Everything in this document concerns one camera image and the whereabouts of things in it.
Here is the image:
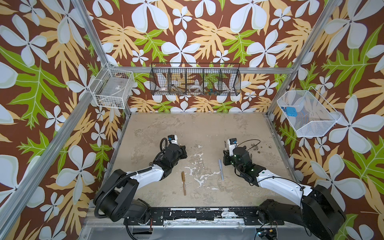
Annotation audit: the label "grey blue pen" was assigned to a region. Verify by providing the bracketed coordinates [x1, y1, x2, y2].
[218, 159, 224, 181]

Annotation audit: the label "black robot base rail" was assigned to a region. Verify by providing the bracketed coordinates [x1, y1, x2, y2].
[126, 207, 270, 226]

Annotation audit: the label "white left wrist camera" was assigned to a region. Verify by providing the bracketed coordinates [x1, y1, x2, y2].
[168, 135, 178, 145]

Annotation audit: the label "black wire basket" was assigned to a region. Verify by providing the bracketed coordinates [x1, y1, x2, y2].
[149, 63, 242, 96]

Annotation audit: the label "black camera cable right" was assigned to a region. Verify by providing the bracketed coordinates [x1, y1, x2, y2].
[236, 138, 262, 151]

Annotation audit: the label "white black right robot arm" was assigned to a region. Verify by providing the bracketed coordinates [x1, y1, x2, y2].
[223, 147, 347, 240]

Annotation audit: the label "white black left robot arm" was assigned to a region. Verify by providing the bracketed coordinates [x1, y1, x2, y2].
[94, 144, 188, 223]

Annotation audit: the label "blue object in basket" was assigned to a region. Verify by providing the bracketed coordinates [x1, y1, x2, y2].
[284, 107, 298, 118]

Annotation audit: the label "white mesh basket right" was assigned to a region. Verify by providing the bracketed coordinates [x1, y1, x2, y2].
[277, 87, 342, 138]

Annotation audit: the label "small green circuit board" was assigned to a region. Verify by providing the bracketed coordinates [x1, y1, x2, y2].
[254, 228, 278, 240]

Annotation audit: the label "white wire basket left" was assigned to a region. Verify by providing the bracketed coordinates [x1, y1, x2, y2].
[91, 68, 135, 109]

